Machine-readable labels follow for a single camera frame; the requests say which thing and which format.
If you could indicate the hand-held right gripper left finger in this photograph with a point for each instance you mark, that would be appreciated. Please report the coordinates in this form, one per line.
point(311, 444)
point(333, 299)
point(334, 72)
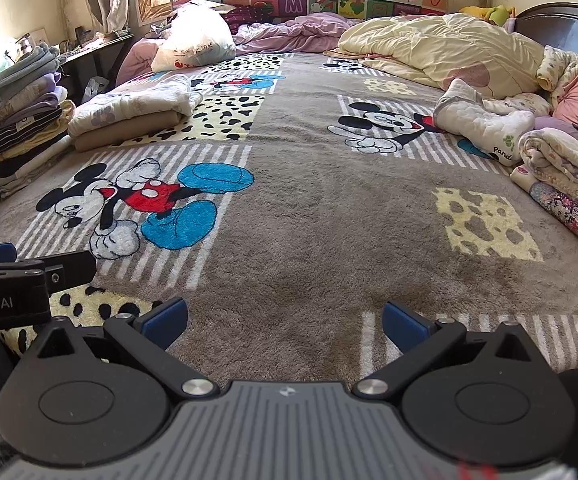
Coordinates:
point(166, 322)

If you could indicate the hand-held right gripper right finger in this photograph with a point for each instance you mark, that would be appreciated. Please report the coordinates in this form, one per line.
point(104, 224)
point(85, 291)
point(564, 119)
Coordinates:
point(404, 327)

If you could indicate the white floral quilted garment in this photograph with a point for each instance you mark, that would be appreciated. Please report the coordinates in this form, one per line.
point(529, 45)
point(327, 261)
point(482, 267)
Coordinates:
point(134, 102)

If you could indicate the stack of folded clothes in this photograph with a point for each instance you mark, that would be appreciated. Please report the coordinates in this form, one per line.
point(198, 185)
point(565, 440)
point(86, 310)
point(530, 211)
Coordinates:
point(24, 125)

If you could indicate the printed cartoon mouse blanket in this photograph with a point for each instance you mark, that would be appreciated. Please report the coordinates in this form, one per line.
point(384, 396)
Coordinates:
point(294, 240)

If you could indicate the beige folded garment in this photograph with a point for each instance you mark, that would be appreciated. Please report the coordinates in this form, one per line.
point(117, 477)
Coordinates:
point(119, 136)

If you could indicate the small white plastic bag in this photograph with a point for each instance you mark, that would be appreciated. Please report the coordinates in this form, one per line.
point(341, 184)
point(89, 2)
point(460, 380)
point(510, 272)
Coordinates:
point(94, 90)

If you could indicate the purple printed folded garment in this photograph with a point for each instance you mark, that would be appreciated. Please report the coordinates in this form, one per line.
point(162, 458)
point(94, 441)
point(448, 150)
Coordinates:
point(561, 210)

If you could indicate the metal pot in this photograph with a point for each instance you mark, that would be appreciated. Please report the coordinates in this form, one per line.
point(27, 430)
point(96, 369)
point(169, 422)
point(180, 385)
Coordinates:
point(24, 47)

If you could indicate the dark desk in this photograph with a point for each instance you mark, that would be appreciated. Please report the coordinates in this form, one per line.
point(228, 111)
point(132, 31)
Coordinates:
point(99, 57)

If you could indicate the white panda print garment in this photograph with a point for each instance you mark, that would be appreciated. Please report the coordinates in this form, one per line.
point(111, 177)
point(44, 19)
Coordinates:
point(479, 120)

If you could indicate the pink quilt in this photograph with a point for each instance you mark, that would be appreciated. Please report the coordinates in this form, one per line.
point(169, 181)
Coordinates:
point(136, 57)

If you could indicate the pile of small household items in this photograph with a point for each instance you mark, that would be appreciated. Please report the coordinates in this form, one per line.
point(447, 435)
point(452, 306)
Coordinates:
point(89, 37)

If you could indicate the cream comforter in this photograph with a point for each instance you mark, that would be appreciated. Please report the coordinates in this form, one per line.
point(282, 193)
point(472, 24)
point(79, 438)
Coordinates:
point(434, 45)

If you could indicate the small-print white blanket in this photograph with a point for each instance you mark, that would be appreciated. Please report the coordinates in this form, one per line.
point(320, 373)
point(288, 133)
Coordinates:
point(564, 67)

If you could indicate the purple duvet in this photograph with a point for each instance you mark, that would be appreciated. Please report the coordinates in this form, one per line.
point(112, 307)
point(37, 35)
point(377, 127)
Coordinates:
point(289, 35)

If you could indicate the yellow green plush toy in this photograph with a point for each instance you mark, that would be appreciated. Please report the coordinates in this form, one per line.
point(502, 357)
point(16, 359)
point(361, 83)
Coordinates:
point(491, 12)

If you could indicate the dark wooden headboard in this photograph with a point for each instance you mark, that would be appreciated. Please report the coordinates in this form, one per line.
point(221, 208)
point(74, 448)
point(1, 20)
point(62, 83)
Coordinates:
point(574, 30)

